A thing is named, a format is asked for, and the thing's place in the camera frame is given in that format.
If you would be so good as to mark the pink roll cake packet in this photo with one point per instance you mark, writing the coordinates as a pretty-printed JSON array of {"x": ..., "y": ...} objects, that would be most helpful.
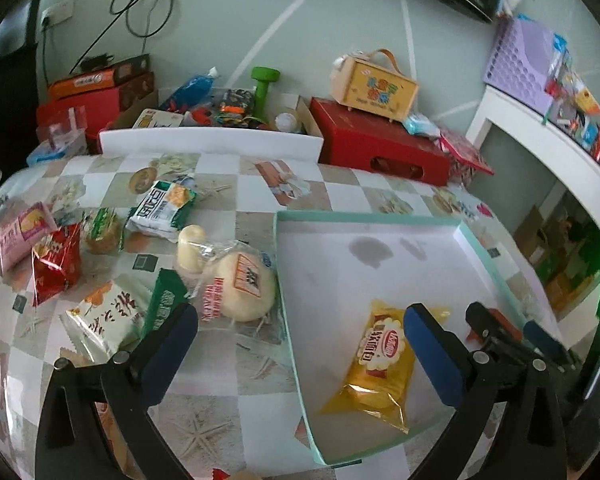
[{"x": 19, "y": 236}]

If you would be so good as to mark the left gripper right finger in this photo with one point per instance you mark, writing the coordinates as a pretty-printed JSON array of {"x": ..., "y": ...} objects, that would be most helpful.
[{"x": 445, "y": 360}]

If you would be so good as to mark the green dumbbell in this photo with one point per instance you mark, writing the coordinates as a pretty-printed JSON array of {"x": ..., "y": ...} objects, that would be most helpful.
[{"x": 264, "y": 77}]

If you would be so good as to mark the small green cake packet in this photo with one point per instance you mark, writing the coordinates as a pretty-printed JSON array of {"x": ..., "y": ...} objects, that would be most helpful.
[{"x": 102, "y": 231}]

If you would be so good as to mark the round bun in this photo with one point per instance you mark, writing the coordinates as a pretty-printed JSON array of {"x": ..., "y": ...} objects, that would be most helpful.
[{"x": 236, "y": 284}]

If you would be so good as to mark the green white cracker packet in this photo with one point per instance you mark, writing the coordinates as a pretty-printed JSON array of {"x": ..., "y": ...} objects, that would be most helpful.
[{"x": 163, "y": 211}]

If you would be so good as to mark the toy card box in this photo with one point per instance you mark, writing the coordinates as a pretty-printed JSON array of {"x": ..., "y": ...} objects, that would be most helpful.
[{"x": 151, "y": 118}]

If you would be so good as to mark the pale jelly cup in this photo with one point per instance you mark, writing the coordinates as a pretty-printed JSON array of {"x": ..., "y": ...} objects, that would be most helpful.
[{"x": 191, "y": 241}]

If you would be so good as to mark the white shelf unit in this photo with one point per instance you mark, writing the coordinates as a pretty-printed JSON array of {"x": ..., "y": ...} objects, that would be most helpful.
[{"x": 575, "y": 168}]

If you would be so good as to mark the wall socket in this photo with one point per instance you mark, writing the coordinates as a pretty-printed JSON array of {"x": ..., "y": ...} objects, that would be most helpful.
[{"x": 57, "y": 13}]

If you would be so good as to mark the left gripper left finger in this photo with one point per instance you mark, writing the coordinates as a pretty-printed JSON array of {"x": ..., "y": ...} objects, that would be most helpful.
[{"x": 158, "y": 357}]

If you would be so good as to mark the purple perforated basket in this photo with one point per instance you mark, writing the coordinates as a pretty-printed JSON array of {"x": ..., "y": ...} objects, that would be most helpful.
[{"x": 525, "y": 53}]

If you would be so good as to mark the blue water bottle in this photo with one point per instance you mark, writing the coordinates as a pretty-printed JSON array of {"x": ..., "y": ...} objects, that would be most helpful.
[{"x": 190, "y": 94}]

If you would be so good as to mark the yellow handled gift case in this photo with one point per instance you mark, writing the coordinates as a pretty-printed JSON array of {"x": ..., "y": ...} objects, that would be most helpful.
[{"x": 373, "y": 82}]

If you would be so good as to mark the green snack packet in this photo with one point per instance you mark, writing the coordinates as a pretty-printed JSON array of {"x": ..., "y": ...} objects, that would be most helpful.
[{"x": 169, "y": 291}]

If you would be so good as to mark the large red gift box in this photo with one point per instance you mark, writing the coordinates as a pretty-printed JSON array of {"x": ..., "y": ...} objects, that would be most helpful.
[{"x": 359, "y": 140}]

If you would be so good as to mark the teal shallow tray box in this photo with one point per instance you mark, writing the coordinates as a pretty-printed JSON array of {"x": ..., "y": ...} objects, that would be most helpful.
[{"x": 345, "y": 281}]

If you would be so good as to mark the wet wipes pack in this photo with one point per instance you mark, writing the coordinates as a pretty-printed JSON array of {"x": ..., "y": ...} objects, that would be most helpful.
[{"x": 420, "y": 125}]

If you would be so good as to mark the red box on left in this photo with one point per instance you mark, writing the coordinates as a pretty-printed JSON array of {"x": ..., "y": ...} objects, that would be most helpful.
[{"x": 100, "y": 106}]

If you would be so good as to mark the white persimmon snack packet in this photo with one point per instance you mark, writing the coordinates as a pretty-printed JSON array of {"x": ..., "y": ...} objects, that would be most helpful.
[{"x": 108, "y": 320}]

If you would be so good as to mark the red patterned flat box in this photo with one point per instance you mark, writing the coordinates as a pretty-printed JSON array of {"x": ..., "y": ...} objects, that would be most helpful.
[{"x": 466, "y": 161}]

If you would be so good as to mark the orange flat box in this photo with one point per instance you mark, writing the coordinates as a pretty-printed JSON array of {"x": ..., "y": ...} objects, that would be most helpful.
[{"x": 112, "y": 76}]

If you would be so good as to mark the yellow bread packet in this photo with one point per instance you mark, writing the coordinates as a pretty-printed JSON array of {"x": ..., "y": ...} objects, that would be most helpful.
[{"x": 380, "y": 372}]

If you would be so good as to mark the clear acrylic box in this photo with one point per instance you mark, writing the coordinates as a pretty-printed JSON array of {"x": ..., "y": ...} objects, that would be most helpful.
[{"x": 63, "y": 137}]

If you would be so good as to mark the shiny red snack bag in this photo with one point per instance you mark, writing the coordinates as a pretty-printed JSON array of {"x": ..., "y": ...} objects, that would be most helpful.
[{"x": 56, "y": 263}]

